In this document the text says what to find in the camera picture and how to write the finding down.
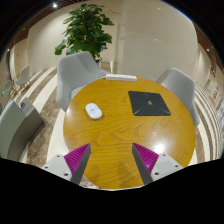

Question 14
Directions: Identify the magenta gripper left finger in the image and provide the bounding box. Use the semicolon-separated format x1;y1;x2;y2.
42;144;91;185

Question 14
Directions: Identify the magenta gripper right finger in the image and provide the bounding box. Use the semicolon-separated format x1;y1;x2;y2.
132;143;182;185

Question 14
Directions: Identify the white computer mouse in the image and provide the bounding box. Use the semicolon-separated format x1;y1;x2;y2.
85;103;102;120

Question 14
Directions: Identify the black square mouse pad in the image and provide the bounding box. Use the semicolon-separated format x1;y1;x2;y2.
128;91;171;116

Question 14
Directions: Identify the round wooden table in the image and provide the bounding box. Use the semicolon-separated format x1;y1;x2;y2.
63;78;195;189

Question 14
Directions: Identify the grey armchair right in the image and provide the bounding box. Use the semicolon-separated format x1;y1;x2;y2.
156;67;200;127

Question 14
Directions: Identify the grey armchair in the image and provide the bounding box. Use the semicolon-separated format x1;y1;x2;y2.
156;67;200;127
56;51;107;111

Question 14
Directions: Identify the grey armchair left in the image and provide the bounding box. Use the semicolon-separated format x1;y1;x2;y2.
56;51;107;111

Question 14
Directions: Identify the white keyboard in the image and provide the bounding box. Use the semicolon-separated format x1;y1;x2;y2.
106;74;137;82

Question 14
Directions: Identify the distant grey chair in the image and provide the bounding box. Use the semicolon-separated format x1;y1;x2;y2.
15;65;30;89

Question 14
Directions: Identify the green potted plant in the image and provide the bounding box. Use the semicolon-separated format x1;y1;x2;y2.
54;4;114;62

